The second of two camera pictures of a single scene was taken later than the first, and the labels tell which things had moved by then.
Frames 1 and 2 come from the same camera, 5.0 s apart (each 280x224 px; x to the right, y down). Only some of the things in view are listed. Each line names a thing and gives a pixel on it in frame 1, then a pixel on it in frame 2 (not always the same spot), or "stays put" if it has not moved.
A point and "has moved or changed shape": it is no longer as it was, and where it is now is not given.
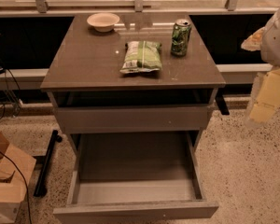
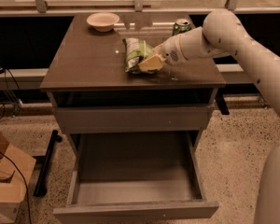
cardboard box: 10,171 stays put
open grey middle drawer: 135,176 stays put
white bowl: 103,22 stays put
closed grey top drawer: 133,119 stays put
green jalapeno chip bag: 142,56 has moved or changed shape
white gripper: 276,42 to 171,53
